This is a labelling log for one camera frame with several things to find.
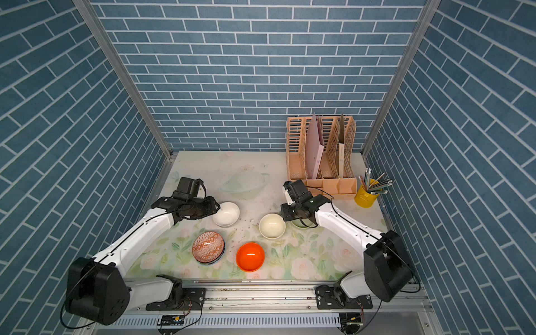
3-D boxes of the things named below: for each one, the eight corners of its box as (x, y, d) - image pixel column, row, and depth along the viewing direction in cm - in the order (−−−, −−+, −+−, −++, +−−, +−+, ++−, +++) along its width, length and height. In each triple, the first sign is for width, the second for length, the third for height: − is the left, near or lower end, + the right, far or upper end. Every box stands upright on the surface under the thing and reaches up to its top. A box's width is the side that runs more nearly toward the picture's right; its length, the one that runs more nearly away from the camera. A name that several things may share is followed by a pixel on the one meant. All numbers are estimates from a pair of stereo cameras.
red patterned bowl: (194, 266, 82) (188, 261, 77) (201, 238, 90) (196, 231, 84) (223, 267, 82) (219, 261, 77) (228, 238, 90) (225, 231, 84)
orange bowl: (235, 273, 81) (234, 270, 78) (239, 246, 88) (237, 242, 85) (264, 273, 81) (263, 270, 78) (265, 246, 88) (264, 242, 85)
